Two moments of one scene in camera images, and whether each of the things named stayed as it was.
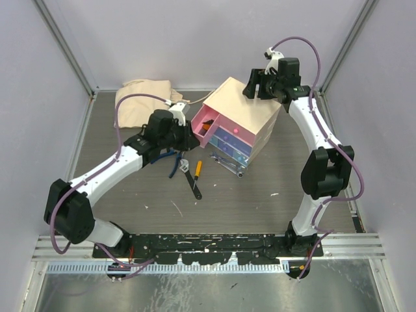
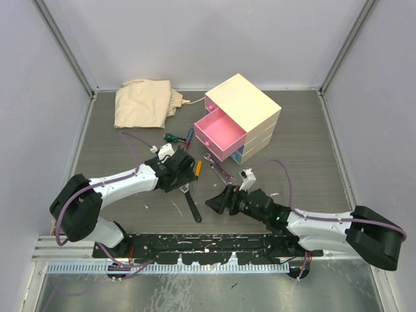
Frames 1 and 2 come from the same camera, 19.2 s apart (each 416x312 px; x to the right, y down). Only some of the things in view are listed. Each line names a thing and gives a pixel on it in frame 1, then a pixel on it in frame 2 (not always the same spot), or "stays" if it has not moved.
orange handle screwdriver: x=197 y=173 stays
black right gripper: x=257 y=77 -> x=223 y=200
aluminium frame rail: x=45 y=251 stays
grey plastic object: x=179 y=112 -> x=166 y=151
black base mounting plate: x=207 y=248 stays
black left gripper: x=190 y=141 -> x=186 y=177
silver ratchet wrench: x=239 y=175 -> x=227 y=179
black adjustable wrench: x=184 y=167 -> x=184 y=189
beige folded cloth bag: x=136 y=111 stays
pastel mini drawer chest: x=235 y=126 stays
